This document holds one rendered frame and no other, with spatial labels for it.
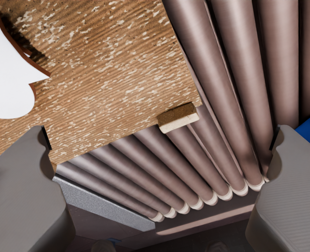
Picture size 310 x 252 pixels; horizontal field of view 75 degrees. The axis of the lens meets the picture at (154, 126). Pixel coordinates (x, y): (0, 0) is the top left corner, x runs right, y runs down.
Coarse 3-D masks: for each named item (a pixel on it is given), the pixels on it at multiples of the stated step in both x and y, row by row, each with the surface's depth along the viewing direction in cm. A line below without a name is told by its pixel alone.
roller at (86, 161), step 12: (84, 156) 40; (84, 168) 42; (96, 168) 43; (108, 168) 46; (108, 180) 47; (120, 180) 49; (132, 192) 53; (144, 192) 56; (156, 204) 61; (168, 204) 67; (168, 216) 69
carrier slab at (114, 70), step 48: (0, 0) 18; (48, 0) 19; (96, 0) 19; (144, 0) 20; (48, 48) 22; (96, 48) 22; (144, 48) 23; (48, 96) 26; (96, 96) 27; (144, 96) 28; (192, 96) 29; (0, 144) 32; (96, 144) 34
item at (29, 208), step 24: (24, 144) 9; (48, 144) 11; (0, 168) 8; (24, 168) 8; (48, 168) 9; (0, 192) 7; (24, 192) 7; (48, 192) 7; (0, 216) 6; (24, 216) 6; (48, 216) 6; (0, 240) 6; (24, 240) 6; (48, 240) 6; (72, 240) 7
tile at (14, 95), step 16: (0, 32) 17; (0, 48) 18; (16, 48) 18; (0, 64) 19; (16, 64) 19; (32, 64) 19; (0, 80) 20; (16, 80) 20; (32, 80) 20; (0, 96) 21; (16, 96) 22; (32, 96) 22; (0, 112) 23; (16, 112) 23
